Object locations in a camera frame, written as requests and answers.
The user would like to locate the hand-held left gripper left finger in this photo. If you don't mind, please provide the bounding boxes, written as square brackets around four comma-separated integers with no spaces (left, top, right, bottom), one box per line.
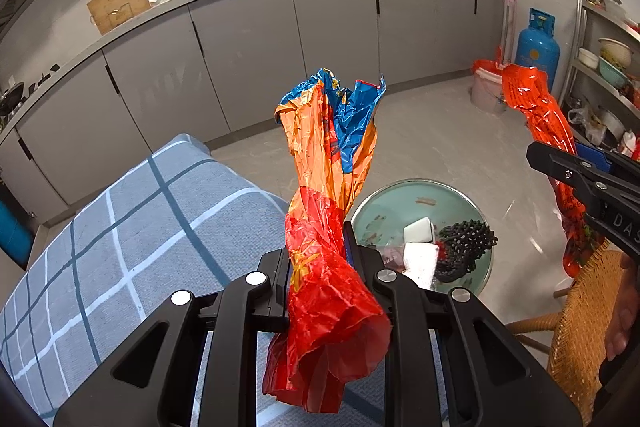
[52,249,291,427]

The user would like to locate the orange and blue snack wrapper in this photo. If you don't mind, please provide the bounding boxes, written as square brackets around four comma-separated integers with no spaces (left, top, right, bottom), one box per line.
[262,68,393,414]

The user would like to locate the clear plastic bag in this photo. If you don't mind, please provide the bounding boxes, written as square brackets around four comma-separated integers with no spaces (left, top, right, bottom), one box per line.
[567,107,606,145]

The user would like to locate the pink mop stick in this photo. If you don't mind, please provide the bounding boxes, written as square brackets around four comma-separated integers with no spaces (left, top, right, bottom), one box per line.
[500,0,520,68]

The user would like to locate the grey kitchen cabinet counter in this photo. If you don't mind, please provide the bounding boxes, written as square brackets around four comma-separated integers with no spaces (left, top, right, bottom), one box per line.
[0,0,508,228]

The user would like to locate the metal shelf rack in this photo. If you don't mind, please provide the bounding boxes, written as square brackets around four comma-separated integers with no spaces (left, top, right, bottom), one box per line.
[555,0,640,168]

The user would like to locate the person's right hand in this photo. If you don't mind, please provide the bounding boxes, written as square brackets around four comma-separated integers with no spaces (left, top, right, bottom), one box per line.
[604,252,640,363]

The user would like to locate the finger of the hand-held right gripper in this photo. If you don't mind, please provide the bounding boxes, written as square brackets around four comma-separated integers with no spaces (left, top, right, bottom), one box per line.
[526,141,640,218]
[575,145,640,192]

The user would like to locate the large wooden cutting board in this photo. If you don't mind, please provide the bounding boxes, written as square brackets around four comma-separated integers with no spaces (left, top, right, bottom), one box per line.
[86,0,152,35]

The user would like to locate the tall blue gas cylinder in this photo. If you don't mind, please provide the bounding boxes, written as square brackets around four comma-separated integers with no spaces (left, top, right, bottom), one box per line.
[516,7,561,95]

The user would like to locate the wicker chair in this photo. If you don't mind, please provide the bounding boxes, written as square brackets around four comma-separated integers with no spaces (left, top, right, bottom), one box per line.
[505,237,631,427]

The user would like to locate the white bucket with red bag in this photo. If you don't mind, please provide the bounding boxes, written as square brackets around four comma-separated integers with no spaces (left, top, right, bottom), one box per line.
[471,59,511,115]

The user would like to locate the teal bowl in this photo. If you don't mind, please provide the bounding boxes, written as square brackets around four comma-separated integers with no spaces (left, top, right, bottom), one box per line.
[597,57,628,88]

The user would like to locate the small blue gas cylinder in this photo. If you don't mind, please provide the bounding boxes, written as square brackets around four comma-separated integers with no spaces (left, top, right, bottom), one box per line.
[0,199,33,268]

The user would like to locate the black wok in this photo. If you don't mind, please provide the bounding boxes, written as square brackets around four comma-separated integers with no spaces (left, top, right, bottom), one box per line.
[0,82,26,115]

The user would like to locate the blue plaid cloth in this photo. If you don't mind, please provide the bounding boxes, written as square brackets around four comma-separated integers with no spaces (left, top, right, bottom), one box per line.
[0,133,401,427]

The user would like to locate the green patterned bowl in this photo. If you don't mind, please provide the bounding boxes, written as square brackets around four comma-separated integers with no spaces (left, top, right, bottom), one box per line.
[597,38,633,70]

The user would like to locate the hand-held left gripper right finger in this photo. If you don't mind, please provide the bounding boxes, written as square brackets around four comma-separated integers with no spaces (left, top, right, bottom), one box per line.
[345,243,583,427]

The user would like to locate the orange-red plastic wrapper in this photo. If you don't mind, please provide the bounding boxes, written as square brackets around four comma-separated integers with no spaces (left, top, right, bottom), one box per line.
[501,64,606,278]

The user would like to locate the white paper cup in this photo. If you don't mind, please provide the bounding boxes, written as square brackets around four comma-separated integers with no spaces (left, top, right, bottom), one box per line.
[403,217,436,244]

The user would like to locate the white foam pieces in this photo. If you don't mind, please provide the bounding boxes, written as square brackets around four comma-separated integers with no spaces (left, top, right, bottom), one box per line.
[402,242,442,290]

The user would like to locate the metal pot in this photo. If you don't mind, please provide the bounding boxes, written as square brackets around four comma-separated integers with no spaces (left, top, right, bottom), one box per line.
[597,104,626,140]

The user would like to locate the light green basin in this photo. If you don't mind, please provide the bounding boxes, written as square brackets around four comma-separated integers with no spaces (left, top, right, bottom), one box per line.
[350,178,496,295]

